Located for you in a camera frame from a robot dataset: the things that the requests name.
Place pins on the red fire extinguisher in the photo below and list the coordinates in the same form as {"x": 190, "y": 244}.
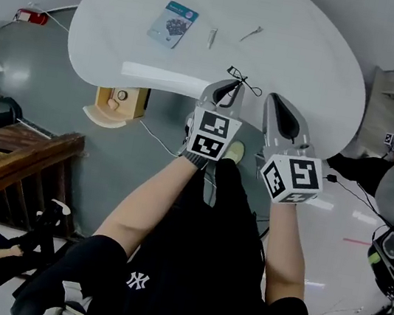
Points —
{"x": 31, "y": 17}

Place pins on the red floor tape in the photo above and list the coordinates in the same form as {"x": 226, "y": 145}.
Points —
{"x": 355, "y": 240}

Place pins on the large wooden drawer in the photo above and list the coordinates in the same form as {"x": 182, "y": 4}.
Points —
{"x": 104, "y": 119}

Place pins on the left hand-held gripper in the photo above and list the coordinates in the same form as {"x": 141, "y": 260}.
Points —
{"x": 210, "y": 134}

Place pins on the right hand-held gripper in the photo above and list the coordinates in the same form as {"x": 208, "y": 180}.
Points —
{"x": 294, "y": 177}

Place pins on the brown wooden stair railing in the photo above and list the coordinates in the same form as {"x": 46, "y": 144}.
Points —
{"x": 13, "y": 159}

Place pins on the person's right forearm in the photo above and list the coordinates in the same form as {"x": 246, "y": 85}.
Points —
{"x": 286, "y": 250}

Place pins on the white kidney-shaped table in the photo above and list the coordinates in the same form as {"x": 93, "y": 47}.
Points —
{"x": 307, "y": 78}

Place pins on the dark wrist watch band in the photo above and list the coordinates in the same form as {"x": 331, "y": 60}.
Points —
{"x": 194, "y": 160}

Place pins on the person's right shoe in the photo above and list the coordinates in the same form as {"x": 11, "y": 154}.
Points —
{"x": 234, "y": 152}

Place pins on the black metal eyelash curler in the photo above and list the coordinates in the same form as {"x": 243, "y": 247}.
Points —
{"x": 234, "y": 71}

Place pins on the person's left forearm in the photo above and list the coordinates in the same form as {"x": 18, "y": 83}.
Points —
{"x": 136, "y": 210}

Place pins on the blue product card packet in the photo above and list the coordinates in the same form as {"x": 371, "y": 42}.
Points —
{"x": 172, "y": 23}

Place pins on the person's black t-shirt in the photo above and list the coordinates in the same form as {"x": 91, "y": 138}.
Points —
{"x": 196, "y": 295}

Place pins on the person's black trousers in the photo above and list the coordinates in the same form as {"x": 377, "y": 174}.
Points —
{"x": 229, "y": 188}

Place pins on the thin metal pin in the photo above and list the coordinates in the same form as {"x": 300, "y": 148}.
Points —
{"x": 253, "y": 33}

